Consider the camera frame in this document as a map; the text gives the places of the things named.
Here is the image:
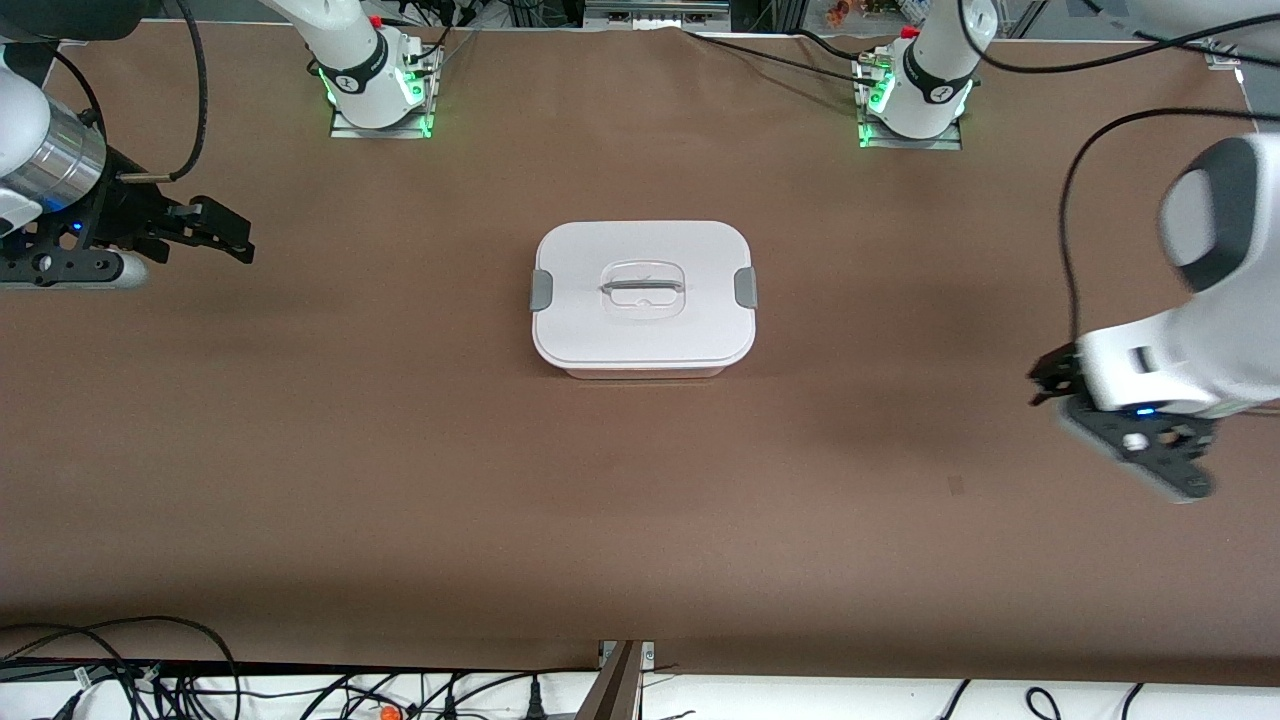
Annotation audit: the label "white box lid grey latches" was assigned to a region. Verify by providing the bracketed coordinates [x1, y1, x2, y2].
[529, 220, 758, 369]

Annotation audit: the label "translucent pink plastic box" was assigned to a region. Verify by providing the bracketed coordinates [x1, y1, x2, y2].
[560, 362, 729, 381]

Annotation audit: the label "colourful background figurines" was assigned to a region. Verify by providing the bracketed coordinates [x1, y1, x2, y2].
[825, 0, 906, 27]

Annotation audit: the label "brown table cover sheet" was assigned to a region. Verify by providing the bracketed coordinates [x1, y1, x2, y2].
[0, 22, 1280, 689]

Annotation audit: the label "aluminium support beam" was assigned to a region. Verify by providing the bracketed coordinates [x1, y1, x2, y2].
[575, 640, 646, 720]

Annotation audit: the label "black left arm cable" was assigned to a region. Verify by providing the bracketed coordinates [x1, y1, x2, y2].
[958, 0, 1280, 346]

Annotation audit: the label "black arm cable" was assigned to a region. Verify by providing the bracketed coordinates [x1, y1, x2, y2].
[50, 0, 207, 183]
[958, 0, 1280, 346]

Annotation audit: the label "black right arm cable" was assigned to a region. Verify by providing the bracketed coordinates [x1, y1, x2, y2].
[50, 0, 207, 183]

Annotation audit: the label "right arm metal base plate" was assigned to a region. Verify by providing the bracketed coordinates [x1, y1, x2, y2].
[330, 48, 438, 140]

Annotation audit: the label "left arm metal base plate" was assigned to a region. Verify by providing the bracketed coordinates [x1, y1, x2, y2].
[858, 55, 964, 152]

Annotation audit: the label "short black base cable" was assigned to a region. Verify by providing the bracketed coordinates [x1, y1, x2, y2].
[405, 25, 481, 63]

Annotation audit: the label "large black cable loop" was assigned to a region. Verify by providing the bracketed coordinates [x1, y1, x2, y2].
[0, 615, 243, 720]

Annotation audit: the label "long black table cable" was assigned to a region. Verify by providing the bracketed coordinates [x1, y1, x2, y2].
[683, 28, 883, 85]

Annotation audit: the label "small black cable loop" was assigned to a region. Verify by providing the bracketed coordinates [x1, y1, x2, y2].
[0, 626, 141, 720]

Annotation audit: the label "aluminium frame rail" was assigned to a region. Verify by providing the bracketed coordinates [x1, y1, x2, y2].
[583, 0, 733, 31]

